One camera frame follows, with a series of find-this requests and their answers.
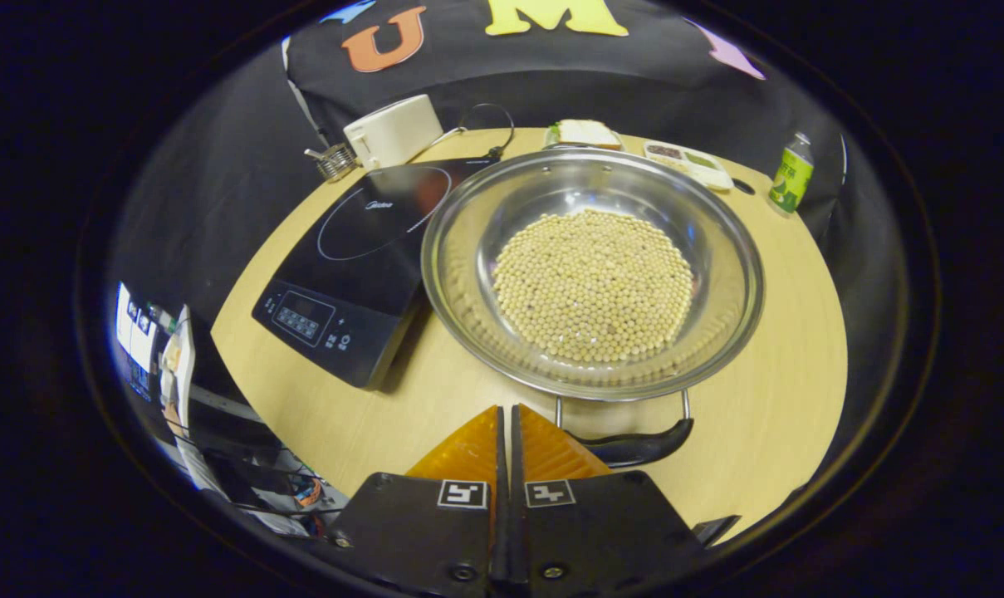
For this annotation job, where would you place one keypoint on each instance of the white rectangular plate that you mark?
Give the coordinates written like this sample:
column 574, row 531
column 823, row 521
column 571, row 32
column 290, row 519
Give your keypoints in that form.
column 550, row 141

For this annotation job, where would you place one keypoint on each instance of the pile of soybeans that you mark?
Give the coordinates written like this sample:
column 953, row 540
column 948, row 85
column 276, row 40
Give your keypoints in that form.
column 593, row 282

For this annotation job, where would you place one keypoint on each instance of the bright screen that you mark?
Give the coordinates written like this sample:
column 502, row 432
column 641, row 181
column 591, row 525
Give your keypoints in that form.
column 134, row 328

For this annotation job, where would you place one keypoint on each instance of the white toaster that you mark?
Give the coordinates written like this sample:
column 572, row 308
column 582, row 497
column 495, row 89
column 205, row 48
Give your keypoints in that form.
column 394, row 131

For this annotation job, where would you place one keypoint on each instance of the white divided bean dish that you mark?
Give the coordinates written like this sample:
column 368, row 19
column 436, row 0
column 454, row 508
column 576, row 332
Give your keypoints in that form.
column 701, row 176

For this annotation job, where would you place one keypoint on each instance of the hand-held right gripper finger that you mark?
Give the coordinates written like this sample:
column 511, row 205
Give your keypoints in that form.
column 516, row 515
column 502, row 515

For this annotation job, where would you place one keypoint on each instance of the black induction cooktop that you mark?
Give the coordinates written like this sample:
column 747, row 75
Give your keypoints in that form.
column 360, row 274

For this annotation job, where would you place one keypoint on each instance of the stainless steel pot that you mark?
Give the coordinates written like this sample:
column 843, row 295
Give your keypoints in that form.
column 468, row 249

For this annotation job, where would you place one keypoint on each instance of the sandwich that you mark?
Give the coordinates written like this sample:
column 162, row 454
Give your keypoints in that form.
column 589, row 133

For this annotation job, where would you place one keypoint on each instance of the green drink bottle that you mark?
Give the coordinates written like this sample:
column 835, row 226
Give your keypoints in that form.
column 790, row 178

